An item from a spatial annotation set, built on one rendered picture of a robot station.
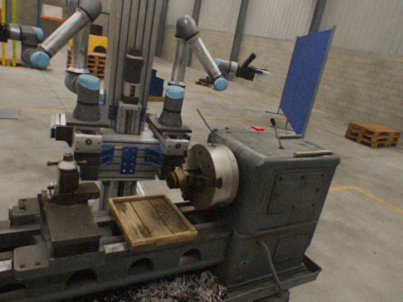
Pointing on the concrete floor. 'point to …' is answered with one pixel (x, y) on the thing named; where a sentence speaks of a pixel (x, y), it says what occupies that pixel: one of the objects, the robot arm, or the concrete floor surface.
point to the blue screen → (304, 78)
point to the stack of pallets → (95, 67)
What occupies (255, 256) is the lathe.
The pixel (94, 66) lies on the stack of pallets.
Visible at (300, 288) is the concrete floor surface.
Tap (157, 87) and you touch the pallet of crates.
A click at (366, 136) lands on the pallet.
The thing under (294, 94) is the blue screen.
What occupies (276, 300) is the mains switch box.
